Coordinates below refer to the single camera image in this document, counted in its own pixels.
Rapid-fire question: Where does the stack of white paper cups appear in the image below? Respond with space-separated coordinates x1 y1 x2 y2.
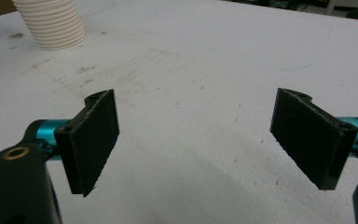
11 0 88 50

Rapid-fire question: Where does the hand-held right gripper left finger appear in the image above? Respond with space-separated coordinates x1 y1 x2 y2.
54 89 120 198

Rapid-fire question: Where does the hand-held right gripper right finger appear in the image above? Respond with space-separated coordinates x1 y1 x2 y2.
269 88 358 190

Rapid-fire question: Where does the white foam mat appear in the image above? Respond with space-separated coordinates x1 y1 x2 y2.
0 0 358 224

